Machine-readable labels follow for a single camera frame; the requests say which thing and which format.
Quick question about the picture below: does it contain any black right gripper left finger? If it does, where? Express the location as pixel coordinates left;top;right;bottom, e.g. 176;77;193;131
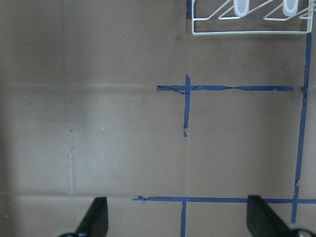
75;197;109;237

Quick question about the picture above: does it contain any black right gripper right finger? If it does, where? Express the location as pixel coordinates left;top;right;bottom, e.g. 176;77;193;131
247;195;316;237

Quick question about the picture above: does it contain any white wire cup rack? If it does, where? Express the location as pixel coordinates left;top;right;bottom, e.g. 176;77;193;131
187;0;316;36

